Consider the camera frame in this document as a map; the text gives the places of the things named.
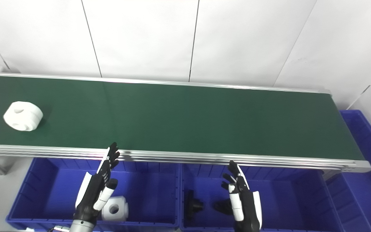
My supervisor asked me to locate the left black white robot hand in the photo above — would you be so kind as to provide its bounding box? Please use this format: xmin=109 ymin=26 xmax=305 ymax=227
xmin=73 ymin=142 xmax=120 ymax=225

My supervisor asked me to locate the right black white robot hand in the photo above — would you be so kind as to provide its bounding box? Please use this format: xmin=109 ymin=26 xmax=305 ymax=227
xmin=221 ymin=160 xmax=263 ymax=232

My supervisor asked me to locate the white round plastic part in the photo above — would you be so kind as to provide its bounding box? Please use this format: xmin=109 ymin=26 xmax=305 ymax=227
xmin=101 ymin=196 xmax=129 ymax=222
xmin=3 ymin=101 xmax=43 ymax=131

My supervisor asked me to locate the black plastic part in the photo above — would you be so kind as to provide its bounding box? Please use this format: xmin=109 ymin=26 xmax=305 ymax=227
xmin=185 ymin=190 xmax=204 ymax=221
xmin=212 ymin=199 xmax=233 ymax=216

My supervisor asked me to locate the blue plastic bin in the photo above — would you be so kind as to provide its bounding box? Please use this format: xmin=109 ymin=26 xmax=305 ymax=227
xmin=324 ymin=110 xmax=371 ymax=232
xmin=180 ymin=163 xmax=345 ymax=232
xmin=6 ymin=157 xmax=181 ymax=231

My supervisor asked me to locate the green conveyor belt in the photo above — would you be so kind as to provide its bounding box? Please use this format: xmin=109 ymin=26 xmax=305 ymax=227
xmin=0 ymin=75 xmax=365 ymax=161
xmin=0 ymin=72 xmax=371 ymax=173

